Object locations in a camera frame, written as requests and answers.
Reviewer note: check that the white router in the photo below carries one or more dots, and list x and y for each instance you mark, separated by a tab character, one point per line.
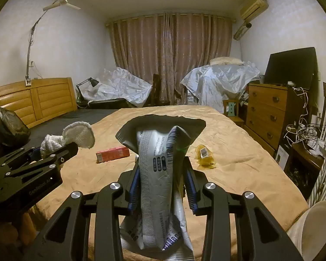
324	138

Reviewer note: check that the low plastic-sheet covered furniture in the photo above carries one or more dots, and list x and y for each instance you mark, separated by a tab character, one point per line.
119	89

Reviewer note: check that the wooden dresser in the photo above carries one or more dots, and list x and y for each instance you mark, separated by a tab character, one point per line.
266	111

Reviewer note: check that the black desk lamp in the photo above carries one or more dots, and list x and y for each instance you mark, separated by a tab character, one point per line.
92	83

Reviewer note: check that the silver printed wrapper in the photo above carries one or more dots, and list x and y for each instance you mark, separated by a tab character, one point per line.
154	168

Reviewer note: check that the yellow plastic wrapper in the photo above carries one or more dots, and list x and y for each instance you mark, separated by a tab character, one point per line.
205	155

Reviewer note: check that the dark grey bed sheet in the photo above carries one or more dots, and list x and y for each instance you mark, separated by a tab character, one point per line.
57	125

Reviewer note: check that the beige air conditioner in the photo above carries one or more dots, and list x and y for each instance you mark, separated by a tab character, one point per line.
254	5

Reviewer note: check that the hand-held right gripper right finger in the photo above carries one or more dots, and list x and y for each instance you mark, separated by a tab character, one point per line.
191	193

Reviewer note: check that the dark side table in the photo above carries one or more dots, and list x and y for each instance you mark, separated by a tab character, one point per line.
301	165

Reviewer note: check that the black monitor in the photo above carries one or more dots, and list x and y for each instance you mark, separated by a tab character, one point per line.
290	65

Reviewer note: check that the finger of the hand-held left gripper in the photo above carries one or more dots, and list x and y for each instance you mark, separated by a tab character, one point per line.
59	155
19	153

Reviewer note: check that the red box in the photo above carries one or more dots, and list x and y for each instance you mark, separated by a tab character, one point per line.
112	153

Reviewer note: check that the bed with tan cover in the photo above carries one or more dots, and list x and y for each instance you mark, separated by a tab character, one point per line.
233	185

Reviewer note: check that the small wooden chair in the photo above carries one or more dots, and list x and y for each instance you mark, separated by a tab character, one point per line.
232	110

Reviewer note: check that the beige pipe cover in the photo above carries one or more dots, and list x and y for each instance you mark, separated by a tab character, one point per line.
240	32

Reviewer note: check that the tall plastic-sheet covered furniture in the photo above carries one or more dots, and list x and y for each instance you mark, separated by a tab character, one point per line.
220	81

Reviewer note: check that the white box on headboard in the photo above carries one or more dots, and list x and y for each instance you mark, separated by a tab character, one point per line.
28	81

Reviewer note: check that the black plastic bag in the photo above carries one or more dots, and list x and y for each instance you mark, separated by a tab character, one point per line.
8	125

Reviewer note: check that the wooden headboard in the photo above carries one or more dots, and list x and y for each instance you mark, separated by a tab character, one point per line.
43	100

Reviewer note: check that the beige pillow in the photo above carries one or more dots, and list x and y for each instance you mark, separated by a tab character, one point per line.
225	60

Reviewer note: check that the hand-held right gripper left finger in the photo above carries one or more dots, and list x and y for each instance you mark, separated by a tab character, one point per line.
132	195

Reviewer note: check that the white round bin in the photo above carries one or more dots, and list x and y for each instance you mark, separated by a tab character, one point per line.
315	228

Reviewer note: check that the brown curtain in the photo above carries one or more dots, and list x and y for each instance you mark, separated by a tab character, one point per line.
171	59

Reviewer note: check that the white terry cloth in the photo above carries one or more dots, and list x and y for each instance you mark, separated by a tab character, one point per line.
78	134

